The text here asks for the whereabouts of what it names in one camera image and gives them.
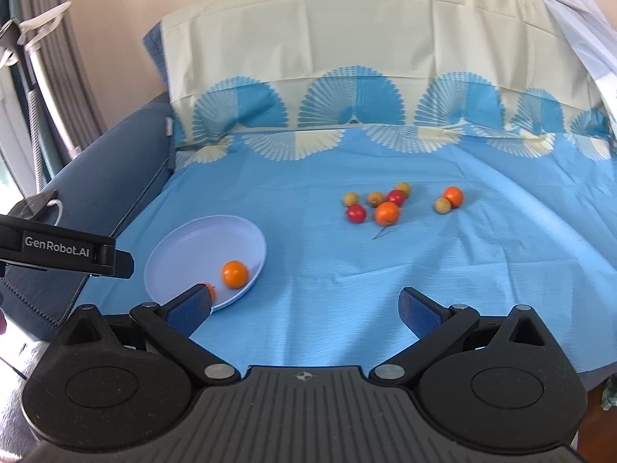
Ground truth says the pale blue round plate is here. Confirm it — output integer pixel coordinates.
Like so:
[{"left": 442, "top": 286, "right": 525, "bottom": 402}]
[{"left": 143, "top": 215, "right": 267, "bottom": 313}]

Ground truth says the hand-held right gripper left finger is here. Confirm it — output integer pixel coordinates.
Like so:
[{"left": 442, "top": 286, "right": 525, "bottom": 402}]
[{"left": 60, "top": 284, "right": 242, "bottom": 387}]

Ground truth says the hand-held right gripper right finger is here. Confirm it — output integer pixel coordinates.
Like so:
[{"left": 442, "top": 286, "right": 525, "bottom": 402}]
[{"left": 369, "top": 287, "right": 550, "bottom": 387}]

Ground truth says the grey curtain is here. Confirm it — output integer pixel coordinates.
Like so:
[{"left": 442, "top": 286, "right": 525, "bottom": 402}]
[{"left": 17, "top": 0, "right": 106, "bottom": 169}]

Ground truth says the pale blue crumpled sheet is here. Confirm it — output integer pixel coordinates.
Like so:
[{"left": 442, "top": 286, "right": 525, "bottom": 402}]
[{"left": 523, "top": 0, "right": 617, "bottom": 155}]

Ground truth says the blue fan-print cloth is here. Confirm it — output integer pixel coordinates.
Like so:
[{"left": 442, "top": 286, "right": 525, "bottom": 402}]
[{"left": 79, "top": 0, "right": 617, "bottom": 382}]

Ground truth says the dark blue cushion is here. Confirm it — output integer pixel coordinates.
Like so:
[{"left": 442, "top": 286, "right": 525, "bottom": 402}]
[{"left": 0, "top": 91, "right": 177, "bottom": 343}]

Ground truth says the small black device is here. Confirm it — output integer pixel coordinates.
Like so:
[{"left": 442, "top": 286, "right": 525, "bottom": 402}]
[{"left": 18, "top": 191, "right": 59, "bottom": 220}]

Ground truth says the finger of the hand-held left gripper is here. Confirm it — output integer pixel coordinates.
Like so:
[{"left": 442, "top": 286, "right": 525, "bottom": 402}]
[{"left": 114, "top": 250, "right": 135, "bottom": 279}]

